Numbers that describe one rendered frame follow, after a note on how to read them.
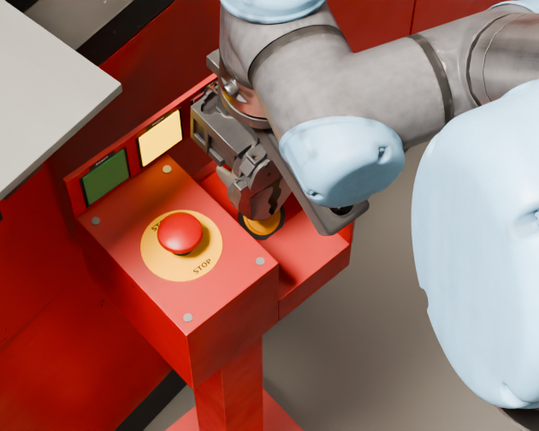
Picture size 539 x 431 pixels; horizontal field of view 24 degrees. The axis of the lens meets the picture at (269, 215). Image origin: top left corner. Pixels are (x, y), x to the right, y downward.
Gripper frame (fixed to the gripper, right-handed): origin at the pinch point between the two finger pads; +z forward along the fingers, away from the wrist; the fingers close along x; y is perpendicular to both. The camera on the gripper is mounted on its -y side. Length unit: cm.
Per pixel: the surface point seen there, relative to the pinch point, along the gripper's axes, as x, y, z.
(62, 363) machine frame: 18.3, 12.8, 34.4
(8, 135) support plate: 20.1, 7.5, -26.3
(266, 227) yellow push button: 0.4, -0.3, 1.8
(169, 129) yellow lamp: 4.0, 9.4, -7.6
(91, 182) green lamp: 12.7, 9.4, -7.9
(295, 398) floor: -11, 0, 73
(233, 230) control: 5.3, -1.0, -4.9
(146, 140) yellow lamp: 6.6, 9.5, -8.4
